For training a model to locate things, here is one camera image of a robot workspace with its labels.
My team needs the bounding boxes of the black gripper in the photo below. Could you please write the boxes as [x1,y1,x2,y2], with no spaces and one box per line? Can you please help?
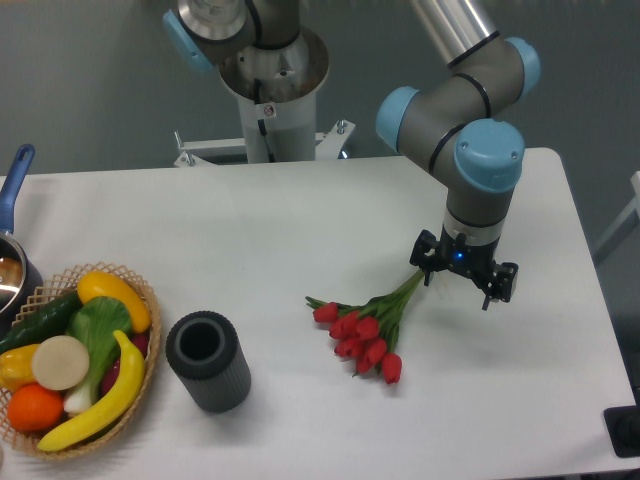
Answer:
[409,224,519,311]

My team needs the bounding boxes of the blue handled saucepan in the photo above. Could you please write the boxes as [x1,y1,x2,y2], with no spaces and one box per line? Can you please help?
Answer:
[1,144,43,336]

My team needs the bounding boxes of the yellow banana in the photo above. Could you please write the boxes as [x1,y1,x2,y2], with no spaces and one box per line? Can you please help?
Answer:
[36,329,147,453]

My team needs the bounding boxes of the orange fruit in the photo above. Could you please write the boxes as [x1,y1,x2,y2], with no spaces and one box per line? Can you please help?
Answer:
[7,383,63,432]

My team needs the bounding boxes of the grey ribbed cylindrical vase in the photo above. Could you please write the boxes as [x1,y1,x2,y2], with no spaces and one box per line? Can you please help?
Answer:
[165,311,252,413]

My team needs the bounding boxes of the red vegetable in basket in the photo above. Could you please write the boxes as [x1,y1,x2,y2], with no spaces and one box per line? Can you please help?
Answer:
[99,330,148,398]

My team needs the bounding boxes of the green bok choy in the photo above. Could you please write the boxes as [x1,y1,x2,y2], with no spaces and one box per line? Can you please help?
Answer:
[64,296,132,416]

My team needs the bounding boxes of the white frame at right edge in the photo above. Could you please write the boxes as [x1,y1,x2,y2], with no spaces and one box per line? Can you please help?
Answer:
[592,171,639,267]

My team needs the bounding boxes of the black device at table edge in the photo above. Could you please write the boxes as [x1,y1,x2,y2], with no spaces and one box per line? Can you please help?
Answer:
[603,405,639,458]

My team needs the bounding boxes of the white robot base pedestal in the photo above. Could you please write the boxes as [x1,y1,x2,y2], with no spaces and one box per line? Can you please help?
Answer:
[174,27,355,167]

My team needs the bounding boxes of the red tulip bouquet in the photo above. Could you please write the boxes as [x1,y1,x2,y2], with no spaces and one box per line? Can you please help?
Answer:
[305,271,424,385]

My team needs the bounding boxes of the beige round disc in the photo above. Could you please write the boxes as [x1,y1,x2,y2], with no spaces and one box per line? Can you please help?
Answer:
[31,335,89,391]

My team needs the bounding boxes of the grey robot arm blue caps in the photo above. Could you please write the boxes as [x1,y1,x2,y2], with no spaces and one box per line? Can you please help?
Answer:
[163,1,541,303]

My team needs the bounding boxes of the yellow lemon squash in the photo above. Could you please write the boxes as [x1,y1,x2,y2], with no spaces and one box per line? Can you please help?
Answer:
[76,271,151,334]

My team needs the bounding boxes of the yellow bell pepper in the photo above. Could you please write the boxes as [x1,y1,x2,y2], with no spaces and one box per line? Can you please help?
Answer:
[1,344,40,391]

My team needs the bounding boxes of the green cucumber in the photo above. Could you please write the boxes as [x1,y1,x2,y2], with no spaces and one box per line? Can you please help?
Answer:
[1,290,82,353]

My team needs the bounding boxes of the woven wicker basket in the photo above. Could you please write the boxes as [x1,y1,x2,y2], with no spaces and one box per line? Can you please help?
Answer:
[1,262,162,461]

